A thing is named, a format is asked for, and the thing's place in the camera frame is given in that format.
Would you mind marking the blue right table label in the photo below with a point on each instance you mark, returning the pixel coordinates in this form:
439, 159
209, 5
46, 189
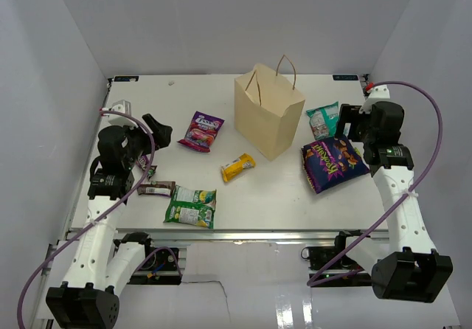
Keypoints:
345, 77

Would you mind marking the purple nut snack bag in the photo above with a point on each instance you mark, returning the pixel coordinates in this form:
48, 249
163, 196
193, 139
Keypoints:
330, 162

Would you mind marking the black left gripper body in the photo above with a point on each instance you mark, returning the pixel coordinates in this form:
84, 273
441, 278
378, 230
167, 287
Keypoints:
139, 142

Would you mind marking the brown chocolate bar wrapper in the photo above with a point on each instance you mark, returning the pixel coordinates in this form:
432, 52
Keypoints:
161, 188

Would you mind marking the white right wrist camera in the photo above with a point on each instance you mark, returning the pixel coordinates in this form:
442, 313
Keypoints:
375, 95

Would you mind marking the yellow snack packet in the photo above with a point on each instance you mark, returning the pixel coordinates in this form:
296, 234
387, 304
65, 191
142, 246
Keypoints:
236, 167

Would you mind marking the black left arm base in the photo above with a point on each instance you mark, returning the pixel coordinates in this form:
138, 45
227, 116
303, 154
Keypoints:
160, 269

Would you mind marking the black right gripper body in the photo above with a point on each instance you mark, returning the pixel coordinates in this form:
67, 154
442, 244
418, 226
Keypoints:
369, 136

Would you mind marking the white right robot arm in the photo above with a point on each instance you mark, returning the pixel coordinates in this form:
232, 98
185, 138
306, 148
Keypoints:
411, 269

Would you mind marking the blue table label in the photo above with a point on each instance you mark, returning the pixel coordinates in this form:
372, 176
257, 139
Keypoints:
345, 77
121, 78

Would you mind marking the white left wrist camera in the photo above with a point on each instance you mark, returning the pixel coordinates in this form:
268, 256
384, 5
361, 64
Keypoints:
117, 114

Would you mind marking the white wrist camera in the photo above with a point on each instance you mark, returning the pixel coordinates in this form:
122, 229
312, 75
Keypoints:
375, 95
117, 114

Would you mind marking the blue left table label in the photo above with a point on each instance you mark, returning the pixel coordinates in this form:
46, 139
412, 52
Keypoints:
121, 78

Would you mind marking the dark small candy packet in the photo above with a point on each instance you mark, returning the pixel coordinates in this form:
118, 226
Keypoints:
142, 163

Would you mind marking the aluminium front table rail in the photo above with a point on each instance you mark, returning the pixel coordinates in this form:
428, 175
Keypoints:
188, 236

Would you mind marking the red purple candy bag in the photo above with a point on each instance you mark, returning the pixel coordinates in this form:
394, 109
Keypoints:
202, 132

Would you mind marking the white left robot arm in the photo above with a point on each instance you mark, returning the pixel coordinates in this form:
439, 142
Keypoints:
88, 296

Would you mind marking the green candy bag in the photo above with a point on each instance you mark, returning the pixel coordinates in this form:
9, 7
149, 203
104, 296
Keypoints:
192, 207

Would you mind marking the teal snack packet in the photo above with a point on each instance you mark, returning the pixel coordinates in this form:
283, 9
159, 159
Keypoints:
323, 120

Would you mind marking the brown paper bag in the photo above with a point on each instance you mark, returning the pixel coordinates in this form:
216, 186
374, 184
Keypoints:
267, 109

